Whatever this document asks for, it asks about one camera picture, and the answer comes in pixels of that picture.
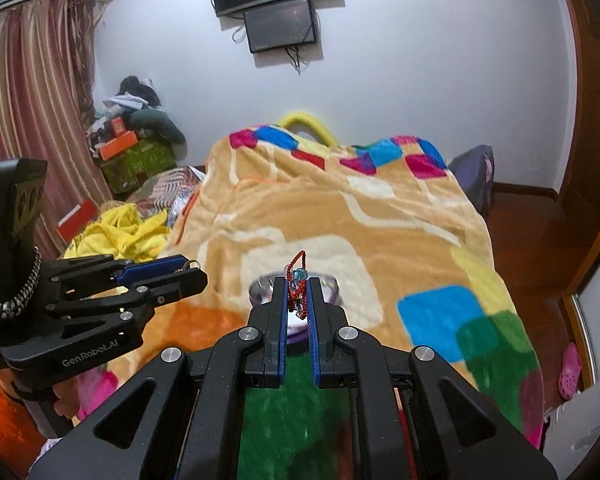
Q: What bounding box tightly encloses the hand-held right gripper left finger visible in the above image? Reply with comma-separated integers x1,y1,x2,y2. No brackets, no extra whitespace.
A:
27,277,287,480

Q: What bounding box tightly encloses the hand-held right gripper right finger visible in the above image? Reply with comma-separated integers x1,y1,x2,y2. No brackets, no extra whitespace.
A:
307,276,561,480

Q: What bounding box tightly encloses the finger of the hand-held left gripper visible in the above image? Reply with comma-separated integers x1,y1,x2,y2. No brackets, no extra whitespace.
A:
42,254,188,291
42,267,209,342

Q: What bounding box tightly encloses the purple heart-shaped tin box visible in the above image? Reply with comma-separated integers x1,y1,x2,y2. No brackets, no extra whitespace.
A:
248,271,342,347

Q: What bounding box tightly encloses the red beaded bracelet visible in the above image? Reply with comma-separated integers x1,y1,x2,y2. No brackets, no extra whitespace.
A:
285,251,312,322

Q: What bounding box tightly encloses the yellow printed blanket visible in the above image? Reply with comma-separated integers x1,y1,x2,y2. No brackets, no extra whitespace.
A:
62,203,171,263

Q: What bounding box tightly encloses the white patterned cloth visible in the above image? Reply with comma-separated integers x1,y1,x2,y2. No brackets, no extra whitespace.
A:
166,187,201,231

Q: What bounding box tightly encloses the brown striped cloth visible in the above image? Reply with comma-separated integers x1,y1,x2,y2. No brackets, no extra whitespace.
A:
130,167,206,211

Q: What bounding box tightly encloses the colourful patchwork blanket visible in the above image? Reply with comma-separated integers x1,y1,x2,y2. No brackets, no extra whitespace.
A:
75,124,546,480

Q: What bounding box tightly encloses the orange flat box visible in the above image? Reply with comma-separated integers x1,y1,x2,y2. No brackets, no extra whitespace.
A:
98,130,140,161

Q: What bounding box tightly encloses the striped brown curtain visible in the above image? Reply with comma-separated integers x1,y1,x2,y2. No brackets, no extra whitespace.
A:
0,0,106,261

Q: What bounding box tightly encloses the grey plush pillow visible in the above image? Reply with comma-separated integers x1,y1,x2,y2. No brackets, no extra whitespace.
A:
130,109,187,148

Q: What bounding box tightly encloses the pile of clothes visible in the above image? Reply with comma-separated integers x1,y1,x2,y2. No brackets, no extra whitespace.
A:
85,76,161,136

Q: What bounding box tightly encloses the yellow plush item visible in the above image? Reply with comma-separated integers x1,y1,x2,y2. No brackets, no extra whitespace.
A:
279,110,338,146

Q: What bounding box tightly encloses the pink slipper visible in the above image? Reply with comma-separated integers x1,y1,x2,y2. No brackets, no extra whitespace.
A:
557,342,583,401

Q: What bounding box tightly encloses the brown wooden door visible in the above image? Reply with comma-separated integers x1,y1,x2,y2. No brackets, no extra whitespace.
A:
555,0,600,311

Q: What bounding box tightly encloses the black white braided cord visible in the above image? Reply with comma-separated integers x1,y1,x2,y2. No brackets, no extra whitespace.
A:
0,246,42,320

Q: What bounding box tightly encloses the black hanging cable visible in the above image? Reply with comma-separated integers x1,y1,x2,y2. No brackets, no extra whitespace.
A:
286,45,307,75

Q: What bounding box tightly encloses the small black wall monitor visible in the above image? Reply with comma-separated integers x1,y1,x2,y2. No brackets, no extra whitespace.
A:
243,0,317,54

